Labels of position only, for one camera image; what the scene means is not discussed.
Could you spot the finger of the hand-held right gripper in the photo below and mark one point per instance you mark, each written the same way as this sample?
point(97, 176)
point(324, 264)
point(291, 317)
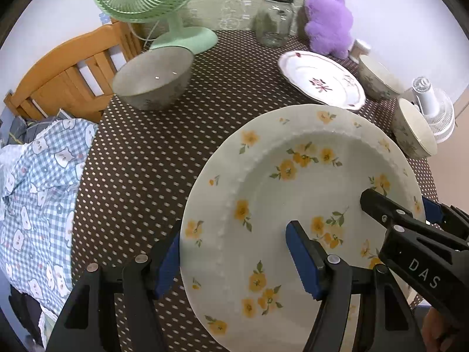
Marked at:
point(432, 211)
point(414, 249)

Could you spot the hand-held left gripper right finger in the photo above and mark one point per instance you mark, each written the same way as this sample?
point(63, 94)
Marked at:
point(300, 256)

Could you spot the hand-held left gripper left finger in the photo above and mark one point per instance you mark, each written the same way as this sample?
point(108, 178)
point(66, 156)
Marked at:
point(166, 260)

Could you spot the yellow flower plate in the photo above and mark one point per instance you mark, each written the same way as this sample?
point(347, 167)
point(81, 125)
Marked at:
point(274, 190)

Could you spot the small cream floral bowl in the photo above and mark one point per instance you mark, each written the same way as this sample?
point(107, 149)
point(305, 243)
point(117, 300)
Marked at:
point(373, 80)
point(414, 128)

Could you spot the large grey bowl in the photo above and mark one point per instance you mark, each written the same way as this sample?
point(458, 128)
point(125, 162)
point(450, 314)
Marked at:
point(154, 77)

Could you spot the red flower plate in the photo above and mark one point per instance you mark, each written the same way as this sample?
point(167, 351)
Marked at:
point(311, 69)

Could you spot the person's right hand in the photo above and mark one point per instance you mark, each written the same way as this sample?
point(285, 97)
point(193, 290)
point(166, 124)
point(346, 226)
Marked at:
point(436, 333)

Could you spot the white clip fan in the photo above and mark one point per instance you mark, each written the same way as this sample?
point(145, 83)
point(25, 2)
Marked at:
point(436, 113)

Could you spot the brown polka dot tablecloth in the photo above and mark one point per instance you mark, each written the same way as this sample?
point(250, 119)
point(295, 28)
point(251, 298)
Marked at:
point(146, 161)

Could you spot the blue checkered blanket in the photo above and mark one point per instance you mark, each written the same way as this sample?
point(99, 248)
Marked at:
point(40, 198)

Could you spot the dark cloth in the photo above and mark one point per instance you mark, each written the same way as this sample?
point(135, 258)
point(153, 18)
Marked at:
point(22, 311)

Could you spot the cotton swab container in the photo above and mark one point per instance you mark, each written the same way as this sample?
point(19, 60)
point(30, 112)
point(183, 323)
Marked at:
point(359, 49)

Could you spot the grey cloth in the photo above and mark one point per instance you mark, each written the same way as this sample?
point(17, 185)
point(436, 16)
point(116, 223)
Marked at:
point(14, 132)

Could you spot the purple plush toy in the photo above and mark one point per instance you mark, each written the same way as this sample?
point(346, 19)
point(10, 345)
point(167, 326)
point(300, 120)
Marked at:
point(328, 18)

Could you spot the wooden chair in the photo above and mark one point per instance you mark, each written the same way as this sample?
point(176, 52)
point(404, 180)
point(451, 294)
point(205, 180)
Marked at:
point(55, 69)

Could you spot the glass jar with dark lid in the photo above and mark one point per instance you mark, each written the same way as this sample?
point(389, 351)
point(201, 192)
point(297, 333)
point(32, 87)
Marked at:
point(274, 18)

